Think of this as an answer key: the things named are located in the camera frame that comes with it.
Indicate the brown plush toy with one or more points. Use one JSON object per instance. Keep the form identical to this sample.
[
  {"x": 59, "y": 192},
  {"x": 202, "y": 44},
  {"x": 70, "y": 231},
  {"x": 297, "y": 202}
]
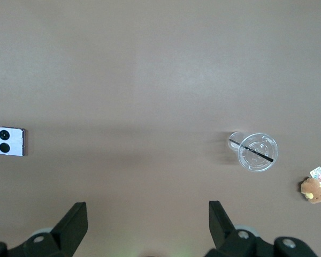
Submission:
[{"x": 311, "y": 187}]

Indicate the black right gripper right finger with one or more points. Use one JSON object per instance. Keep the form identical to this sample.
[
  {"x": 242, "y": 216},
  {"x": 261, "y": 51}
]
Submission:
[{"x": 224, "y": 233}]

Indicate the colourful paper tag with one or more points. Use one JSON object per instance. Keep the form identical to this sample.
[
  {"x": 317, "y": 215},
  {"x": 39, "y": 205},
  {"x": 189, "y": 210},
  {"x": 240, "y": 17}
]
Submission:
[{"x": 319, "y": 174}]

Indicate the white folding phone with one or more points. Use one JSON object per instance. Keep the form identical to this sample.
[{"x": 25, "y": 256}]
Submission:
[{"x": 13, "y": 142}]

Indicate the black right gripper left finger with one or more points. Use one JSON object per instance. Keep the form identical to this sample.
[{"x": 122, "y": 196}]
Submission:
[{"x": 67, "y": 230}]

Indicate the clear plastic cup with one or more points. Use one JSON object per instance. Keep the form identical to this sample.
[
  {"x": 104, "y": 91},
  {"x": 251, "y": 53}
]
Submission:
[{"x": 259, "y": 160}]

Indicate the black drinking straw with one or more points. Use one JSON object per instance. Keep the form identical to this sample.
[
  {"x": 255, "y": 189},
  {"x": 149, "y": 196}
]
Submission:
[{"x": 252, "y": 151}]

